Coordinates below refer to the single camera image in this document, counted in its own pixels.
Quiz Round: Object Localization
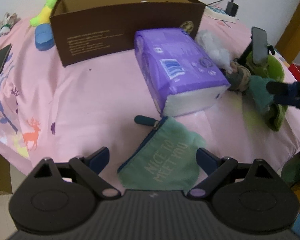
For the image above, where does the purple tissue pack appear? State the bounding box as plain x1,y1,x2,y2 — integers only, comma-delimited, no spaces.
134,28,230,117

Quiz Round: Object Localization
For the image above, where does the white plastic bag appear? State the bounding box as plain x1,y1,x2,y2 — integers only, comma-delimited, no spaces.
195,30,232,73

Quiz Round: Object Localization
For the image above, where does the white rabbit plush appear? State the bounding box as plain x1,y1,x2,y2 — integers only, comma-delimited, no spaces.
0,12,20,36

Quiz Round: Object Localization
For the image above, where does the black charger adapter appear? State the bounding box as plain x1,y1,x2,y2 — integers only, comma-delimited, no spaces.
225,1,239,17

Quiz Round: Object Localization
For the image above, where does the red box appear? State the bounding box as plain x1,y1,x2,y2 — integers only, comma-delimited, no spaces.
288,63,300,82

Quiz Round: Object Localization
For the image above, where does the white power strip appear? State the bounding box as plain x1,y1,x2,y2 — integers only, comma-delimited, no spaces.
204,6,238,23

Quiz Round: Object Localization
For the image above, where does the green plush toy with antennae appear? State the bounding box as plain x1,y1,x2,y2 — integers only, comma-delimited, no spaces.
247,53,285,82

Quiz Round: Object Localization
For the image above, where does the teal zipper pouch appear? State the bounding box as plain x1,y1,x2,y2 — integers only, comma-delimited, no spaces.
117,115,205,191

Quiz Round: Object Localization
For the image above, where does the brown cardboard box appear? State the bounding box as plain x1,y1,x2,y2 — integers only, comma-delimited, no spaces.
50,0,206,67

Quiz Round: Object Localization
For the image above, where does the small doll with hat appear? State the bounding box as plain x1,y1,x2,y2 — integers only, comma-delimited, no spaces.
225,61,251,92

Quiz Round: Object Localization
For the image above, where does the teal knitted cloth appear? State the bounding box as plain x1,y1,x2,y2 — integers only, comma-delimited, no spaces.
247,76,289,132

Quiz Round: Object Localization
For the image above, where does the green yellow caterpillar plush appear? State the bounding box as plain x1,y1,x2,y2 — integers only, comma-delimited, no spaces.
30,0,57,27

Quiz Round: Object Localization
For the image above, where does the blue glasses case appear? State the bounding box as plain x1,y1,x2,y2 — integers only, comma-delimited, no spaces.
34,23,55,51

